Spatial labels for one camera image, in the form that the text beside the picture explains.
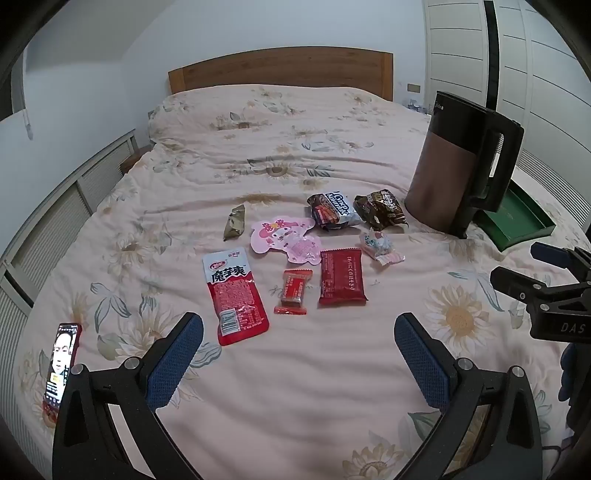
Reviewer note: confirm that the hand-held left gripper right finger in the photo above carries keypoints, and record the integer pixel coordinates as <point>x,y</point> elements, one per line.
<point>422,360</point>

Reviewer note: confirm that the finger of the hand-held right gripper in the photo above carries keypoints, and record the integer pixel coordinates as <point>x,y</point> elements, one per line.
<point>549,254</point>
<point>517,281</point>

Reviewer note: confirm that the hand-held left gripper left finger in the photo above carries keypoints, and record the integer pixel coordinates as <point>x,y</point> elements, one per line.
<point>173,364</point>

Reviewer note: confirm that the green tray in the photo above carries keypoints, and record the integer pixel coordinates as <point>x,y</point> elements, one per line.
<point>512,221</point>

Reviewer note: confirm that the large red white packet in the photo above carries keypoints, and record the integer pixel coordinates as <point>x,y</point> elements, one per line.
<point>235,300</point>

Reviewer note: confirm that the square dark red packet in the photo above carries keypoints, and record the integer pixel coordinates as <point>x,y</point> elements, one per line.
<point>341,277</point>

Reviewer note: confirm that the small white candy packet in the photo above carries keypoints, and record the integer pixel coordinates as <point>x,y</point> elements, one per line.
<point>376,242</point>

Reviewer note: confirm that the small red candy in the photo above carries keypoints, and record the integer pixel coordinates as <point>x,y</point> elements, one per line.
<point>292,290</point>

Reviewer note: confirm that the olive green snack packet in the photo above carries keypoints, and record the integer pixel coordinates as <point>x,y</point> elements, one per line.
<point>234,224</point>

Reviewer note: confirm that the dark brown chocolate packet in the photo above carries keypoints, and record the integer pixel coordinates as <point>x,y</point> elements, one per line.
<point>381,210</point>

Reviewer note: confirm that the pink cartoon character packet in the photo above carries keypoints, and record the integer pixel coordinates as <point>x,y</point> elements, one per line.
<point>277,235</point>

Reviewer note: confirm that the brown white cookie packet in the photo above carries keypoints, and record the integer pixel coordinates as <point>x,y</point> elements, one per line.
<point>332,210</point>

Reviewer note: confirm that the person's right hand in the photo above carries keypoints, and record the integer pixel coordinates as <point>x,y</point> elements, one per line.
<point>569,371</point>

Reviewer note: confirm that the floral pink blanket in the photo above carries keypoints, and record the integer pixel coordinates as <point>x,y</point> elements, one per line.
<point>323,369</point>

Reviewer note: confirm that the smartphone in red case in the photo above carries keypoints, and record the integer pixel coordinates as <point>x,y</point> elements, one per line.
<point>60,364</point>

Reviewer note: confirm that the brown black electric kettle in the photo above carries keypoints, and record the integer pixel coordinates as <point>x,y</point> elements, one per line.
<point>443,175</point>

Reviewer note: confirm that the white slatted cabinet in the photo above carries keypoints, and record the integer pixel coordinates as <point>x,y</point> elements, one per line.
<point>55,217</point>

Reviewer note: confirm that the small bedside clutter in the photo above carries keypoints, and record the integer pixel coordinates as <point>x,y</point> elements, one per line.
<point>415,106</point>

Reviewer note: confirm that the wooden nightstand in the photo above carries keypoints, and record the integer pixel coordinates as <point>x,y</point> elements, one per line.
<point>134,159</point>

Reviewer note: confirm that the white wardrobe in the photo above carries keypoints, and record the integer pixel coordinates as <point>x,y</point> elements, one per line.
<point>457,55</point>

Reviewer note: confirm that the wooden headboard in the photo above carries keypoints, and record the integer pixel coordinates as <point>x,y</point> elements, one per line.
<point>277,64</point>

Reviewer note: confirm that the wall switch plate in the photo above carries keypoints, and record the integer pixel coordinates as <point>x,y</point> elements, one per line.
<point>414,87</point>

